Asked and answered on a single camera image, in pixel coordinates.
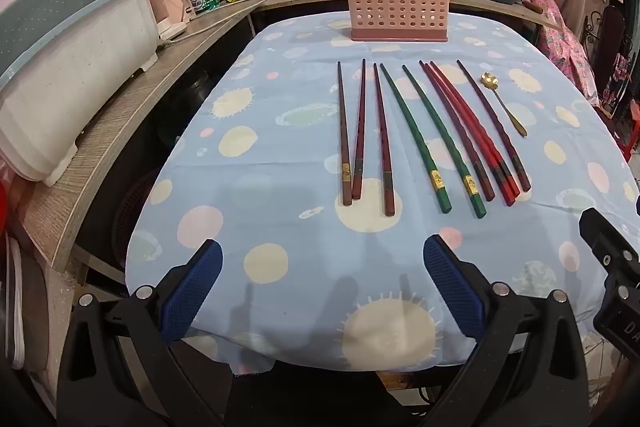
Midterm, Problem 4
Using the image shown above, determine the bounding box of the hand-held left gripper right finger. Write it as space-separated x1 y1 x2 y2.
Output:
424 234 587 427

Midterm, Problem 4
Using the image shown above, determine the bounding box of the dark maroon chopstick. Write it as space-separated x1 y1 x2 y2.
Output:
456 60 532 192
419 60 496 202

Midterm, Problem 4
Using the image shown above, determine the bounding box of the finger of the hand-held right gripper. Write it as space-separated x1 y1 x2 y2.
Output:
578 207 640 303

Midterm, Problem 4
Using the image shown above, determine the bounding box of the white power cable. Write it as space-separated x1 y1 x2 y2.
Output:
159 0 269 48

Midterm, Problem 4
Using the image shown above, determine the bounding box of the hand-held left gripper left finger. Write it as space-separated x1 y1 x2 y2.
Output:
57 239 226 427

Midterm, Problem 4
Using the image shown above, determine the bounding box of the brown chopstick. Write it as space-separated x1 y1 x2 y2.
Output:
336 61 353 206
351 58 367 200
372 62 397 215

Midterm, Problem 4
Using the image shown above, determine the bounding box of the grey wooden counter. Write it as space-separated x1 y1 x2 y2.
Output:
22 0 563 273

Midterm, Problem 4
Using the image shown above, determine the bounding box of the pink floral cloth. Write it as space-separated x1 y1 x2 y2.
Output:
519 0 602 108

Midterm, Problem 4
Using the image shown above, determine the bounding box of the small gold spoon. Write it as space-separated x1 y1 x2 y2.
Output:
480 72 528 138

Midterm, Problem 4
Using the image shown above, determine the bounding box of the pink perforated utensil basket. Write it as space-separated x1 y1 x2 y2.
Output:
342 0 449 44

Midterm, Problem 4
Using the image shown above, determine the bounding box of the black metal chair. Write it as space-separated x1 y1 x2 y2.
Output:
581 4 630 118

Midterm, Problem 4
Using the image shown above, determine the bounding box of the white dish box blue lid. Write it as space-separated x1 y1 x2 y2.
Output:
0 0 162 188

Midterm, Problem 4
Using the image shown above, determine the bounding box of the green chopstick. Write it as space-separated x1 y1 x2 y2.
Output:
379 63 453 214
402 64 487 219

